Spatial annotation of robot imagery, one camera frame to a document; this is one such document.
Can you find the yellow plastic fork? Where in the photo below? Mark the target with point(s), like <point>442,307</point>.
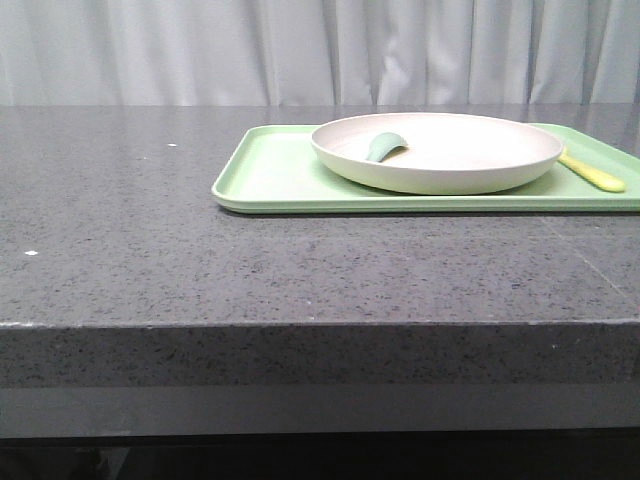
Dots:
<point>596,177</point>

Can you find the light green serving tray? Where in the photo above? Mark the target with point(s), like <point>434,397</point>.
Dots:
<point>274,170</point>

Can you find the white round plate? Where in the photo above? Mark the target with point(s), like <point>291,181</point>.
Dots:
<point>446,153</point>

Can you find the grey pleated curtain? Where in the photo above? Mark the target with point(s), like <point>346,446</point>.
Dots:
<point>318,53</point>

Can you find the pale green plastic spoon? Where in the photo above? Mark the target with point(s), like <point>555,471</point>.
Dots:
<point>384,145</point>

